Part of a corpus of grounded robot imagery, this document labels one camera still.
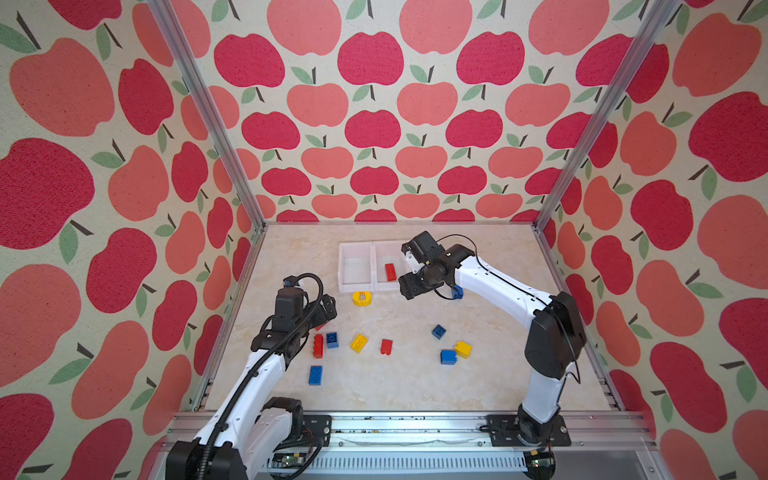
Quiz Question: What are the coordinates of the white bin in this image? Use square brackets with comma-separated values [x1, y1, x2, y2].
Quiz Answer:
[373, 240, 411, 292]
[338, 242, 375, 293]

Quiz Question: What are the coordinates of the blue lego small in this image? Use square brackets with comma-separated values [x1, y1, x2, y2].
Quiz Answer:
[432, 325, 446, 339]
[326, 332, 339, 349]

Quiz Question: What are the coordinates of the yellow lego angled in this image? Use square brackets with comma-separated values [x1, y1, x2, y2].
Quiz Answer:
[350, 334, 368, 353]

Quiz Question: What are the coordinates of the yellow lego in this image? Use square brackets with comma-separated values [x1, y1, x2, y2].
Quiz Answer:
[454, 341, 472, 359]

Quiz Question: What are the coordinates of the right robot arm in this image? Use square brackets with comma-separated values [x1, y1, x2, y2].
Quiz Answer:
[398, 231, 587, 446]

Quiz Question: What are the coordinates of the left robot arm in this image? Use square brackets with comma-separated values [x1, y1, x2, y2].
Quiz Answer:
[164, 273, 337, 479]

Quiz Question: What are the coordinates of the blue long lego bottom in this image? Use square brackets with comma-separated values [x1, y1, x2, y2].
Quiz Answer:
[308, 365, 323, 386]

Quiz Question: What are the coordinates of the blue lego lower right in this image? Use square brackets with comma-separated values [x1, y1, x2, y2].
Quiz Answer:
[440, 350, 458, 365]

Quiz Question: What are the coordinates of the red small lego center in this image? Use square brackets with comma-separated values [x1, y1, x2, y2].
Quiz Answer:
[380, 339, 393, 356]

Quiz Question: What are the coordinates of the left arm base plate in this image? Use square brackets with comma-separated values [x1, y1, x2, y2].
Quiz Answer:
[276, 414, 333, 450]

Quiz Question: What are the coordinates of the circuit board on rail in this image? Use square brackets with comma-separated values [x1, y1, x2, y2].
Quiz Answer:
[269, 452, 305, 469]

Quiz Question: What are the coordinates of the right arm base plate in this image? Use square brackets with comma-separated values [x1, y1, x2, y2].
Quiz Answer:
[479, 414, 572, 448]

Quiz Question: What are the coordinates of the aluminium front rail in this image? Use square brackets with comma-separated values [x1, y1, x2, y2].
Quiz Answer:
[302, 411, 672, 479]

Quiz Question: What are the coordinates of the right aluminium frame post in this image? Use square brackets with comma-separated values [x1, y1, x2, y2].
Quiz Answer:
[533, 0, 682, 234]

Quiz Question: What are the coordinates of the aluminium frame post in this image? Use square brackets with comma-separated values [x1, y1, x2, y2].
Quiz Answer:
[533, 0, 682, 234]
[148, 1, 267, 235]

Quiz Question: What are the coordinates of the left aluminium frame post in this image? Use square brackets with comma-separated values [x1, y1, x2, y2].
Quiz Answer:
[148, 1, 267, 235]

